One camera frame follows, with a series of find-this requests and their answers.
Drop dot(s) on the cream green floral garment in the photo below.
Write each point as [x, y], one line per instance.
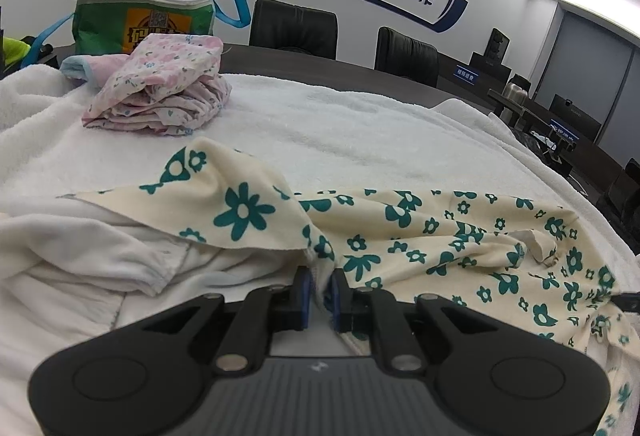
[400, 236]

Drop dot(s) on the yellow-green cloth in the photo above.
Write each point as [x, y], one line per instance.
[14, 52]

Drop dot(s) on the lilac garment with blue trim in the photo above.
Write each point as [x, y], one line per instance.
[95, 68]

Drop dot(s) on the white terry blanket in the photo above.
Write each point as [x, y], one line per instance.
[375, 131]

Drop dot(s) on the steel thermos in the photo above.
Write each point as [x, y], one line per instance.
[514, 93]

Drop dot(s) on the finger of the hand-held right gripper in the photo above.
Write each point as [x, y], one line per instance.
[627, 302]

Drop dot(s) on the blue desk sign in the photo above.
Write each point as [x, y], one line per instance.
[466, 72]
[565, 130]

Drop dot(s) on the black desk monitor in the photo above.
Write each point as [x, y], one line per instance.
[582, 113]

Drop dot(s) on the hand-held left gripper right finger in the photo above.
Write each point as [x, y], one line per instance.
[334, 301]

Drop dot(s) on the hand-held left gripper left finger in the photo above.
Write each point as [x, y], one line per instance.
[300, 298]

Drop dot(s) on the black office chair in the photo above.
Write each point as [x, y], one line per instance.
[407, 56]
[292, 28]

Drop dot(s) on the black wall device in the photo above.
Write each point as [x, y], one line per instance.
[498, 47]

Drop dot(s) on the pink floral garment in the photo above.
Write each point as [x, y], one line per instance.
[160, 66]

